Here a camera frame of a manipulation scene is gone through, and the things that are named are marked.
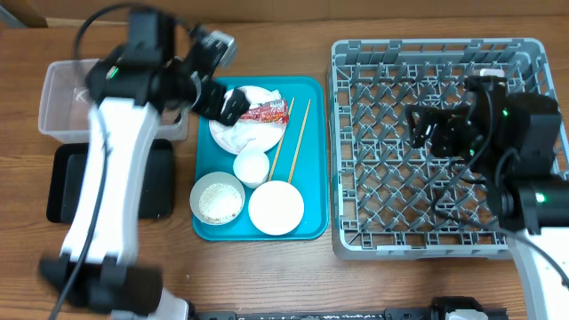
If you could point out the red snack wrapper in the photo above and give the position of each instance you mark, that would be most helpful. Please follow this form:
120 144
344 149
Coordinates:
275 111

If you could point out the large white plate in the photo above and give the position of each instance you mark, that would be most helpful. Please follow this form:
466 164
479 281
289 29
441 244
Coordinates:
253 138

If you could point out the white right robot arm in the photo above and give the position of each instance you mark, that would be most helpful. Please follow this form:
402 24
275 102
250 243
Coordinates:
509 138

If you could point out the pile of white rice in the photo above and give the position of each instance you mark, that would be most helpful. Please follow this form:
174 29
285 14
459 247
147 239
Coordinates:
219 203

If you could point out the clear plastic storage bin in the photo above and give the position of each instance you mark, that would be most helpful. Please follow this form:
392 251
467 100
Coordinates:
65 105

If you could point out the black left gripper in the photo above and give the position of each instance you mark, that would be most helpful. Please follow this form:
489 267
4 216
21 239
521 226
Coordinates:
211 106

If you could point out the black plastic tray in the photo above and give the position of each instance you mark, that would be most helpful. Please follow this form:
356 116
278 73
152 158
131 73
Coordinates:
68 172

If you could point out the teal serving tray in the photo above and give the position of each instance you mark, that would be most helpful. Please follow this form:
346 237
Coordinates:
311 173

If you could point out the left wooden chopstick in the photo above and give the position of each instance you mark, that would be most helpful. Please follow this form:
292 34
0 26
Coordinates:
280 143

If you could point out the cream paper cup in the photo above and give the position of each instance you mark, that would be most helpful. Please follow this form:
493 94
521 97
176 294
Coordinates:
251 167

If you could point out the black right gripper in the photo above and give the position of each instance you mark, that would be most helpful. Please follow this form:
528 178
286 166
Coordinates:
447 124

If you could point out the right wooden chopstick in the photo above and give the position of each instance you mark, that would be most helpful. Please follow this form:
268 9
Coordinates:
299 141

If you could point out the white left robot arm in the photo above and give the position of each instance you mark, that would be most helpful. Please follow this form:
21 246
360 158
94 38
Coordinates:
130 89

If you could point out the grey dishwasher rack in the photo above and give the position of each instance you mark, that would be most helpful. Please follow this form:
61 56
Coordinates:
383 187

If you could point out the wooden chopstick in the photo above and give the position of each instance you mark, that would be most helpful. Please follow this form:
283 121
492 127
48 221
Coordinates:
299 141
280 143

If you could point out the white napkin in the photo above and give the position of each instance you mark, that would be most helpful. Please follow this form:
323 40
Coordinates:
262 129

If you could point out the grey bowl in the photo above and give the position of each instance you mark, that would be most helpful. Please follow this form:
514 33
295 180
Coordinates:
206 181

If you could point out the pink white bowl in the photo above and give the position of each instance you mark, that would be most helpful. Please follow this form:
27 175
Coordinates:
276 208

